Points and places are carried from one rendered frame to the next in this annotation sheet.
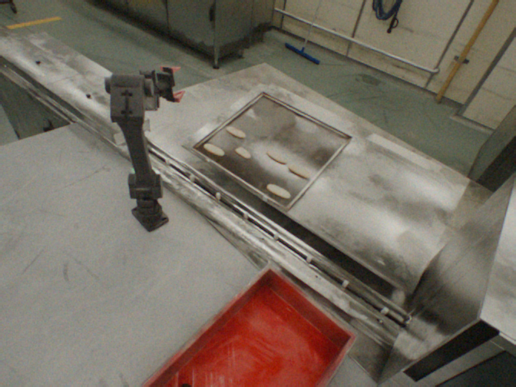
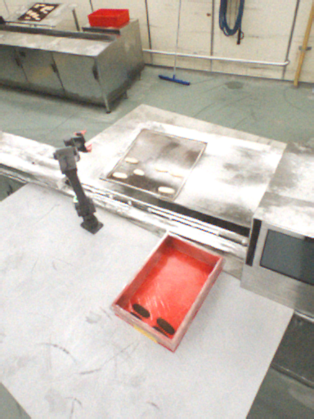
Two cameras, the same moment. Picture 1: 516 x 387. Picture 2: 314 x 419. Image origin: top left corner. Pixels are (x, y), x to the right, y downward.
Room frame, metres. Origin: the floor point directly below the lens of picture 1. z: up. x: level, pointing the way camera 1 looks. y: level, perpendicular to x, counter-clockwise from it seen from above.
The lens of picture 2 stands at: (-0.46, -0.14, 2.14)
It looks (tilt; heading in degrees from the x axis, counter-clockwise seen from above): 45 degrees down; 6
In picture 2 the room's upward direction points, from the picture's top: 8 degrees counter-clockwise
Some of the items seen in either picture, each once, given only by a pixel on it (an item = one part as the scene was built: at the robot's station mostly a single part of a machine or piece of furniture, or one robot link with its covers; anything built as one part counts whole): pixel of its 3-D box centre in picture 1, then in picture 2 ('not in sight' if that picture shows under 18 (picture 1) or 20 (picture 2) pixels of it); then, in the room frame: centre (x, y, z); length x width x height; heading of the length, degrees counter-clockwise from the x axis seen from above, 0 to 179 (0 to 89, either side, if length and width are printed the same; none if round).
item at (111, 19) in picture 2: not in sight; (109, 17); (4.66, 0.70, 0.93); 0.51 x 0.36 x 0.13; 65
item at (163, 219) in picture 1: (149, 210); (90, 221); (0.72, 0.38, 0.86); 0.12 x 0.09 x 0.08; 53
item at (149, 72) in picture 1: (147, 87); (69, 148); (1.06, 0.48, 1.14); 0.12 x 0.09 x 0.11; 17
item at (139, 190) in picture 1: (145, 190); (85, 209); (0.74, 0.39, 0.94); 0.09 x 0.05 x 0.10; 17
